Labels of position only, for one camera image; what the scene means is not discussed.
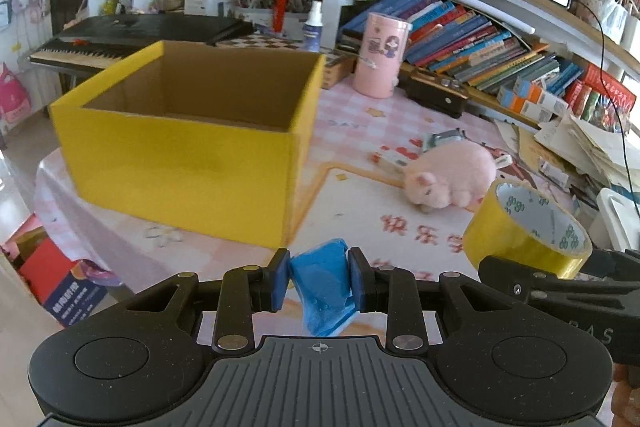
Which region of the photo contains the pink cartoon desk mat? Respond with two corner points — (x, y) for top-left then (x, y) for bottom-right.
(35, 82), (539, 291)

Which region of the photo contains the pink backpack on wall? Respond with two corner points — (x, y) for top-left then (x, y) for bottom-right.
(0, 63), (32, 124)

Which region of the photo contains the yellow cardboard box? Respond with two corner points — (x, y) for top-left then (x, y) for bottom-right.
(51, 41), (324, 248)

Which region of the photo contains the pen holder with brushes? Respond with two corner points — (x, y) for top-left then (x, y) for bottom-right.
(230, 0), (314, 41)

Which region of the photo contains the white device at edge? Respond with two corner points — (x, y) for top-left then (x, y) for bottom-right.
(589, 188), (640, 251)

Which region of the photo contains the black charging cable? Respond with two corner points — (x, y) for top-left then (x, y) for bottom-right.
(569, 0), (637, 191)

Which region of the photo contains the red and blue carton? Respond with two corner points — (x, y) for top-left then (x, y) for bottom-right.
(1, 213), (122, 327)

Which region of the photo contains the orange white medicine box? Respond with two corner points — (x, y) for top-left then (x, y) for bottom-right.
(497, 78), (568, 124)

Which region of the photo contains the red marker bottle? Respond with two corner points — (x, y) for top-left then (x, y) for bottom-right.
(272, 0), (288, 34)

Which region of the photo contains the wooden chessboard box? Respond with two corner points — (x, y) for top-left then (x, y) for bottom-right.
(217, 31), (357, 90)

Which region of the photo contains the dark brown wooden box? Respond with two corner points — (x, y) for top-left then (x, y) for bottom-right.
(404, 69), (469, 119)

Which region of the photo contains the stack of loose papers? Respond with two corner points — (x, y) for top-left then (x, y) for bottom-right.
(510, 116), (639, 202)

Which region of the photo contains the blue plastic bag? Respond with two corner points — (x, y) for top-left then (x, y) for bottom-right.
(288, 239), (357, 337)

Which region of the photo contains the white spray bottle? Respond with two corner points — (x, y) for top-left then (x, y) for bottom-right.
(303, 0), (323, 53)

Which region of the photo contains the pink cylindrical canister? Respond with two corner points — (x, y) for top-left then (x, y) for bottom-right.
(352, 13), (412, 100)

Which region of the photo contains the yellow tape roll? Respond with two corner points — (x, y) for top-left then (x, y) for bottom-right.
(462, 180), (592, 280)

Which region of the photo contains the pink plush pig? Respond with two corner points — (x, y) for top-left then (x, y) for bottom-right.
(404, 140), (512, 210)

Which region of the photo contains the black electronic keyboard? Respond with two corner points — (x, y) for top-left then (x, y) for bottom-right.
(28, 14), (254, 78)

